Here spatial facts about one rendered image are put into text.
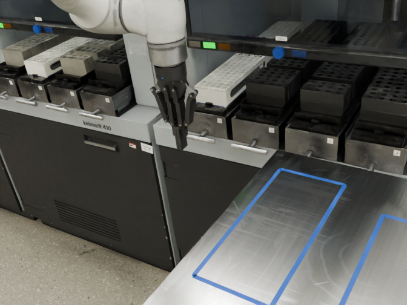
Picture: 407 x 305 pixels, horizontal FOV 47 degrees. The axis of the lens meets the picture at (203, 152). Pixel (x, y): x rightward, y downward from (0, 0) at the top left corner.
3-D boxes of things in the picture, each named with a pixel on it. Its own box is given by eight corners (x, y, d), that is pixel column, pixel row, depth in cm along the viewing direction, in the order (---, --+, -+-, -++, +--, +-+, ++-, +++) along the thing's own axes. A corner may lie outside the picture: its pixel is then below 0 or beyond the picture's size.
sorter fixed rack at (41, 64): (84, 49, 189) (80, 34, 185) (103, 51, 184) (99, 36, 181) (28, 77, 168) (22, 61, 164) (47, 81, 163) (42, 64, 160)
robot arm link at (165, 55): (160, 30, 113) (164, 54, 116) (138, 43, 106) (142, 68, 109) (192, 32, 108) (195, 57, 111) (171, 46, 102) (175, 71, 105)
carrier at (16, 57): (31, 65, 173) (26, 49, 170) (26, 67, 172) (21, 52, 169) (9, 62, 179) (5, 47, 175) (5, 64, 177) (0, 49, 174)
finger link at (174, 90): (178, 81, 115) (183, 81, 114) (185, 121, 120) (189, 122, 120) (169, 88, 112) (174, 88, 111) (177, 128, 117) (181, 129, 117)
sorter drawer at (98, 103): (191, 42, 203) (189, 21, 198) (219, 44, 197) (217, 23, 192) (74, 117, 152) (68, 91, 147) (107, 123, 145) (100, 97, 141)
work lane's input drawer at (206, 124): (278, 49, 184) (277, 27, 179) (312, 52, 177) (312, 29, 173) (177, 138, 133) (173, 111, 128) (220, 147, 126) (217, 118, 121)
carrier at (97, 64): (126, 80, 151) (123, 62, 148) (123, 82, 150) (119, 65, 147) (100, 76, 157) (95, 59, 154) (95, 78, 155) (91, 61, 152)
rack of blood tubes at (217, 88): (241, 67, 155) (240, 49, 152) (269, 71, 150) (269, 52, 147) (195, 106, 134) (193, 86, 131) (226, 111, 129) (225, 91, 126)
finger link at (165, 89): (166, 87, 112) (162, 86, 113) (172, 127, 118) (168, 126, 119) (175, 81, 115) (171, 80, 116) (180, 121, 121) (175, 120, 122)
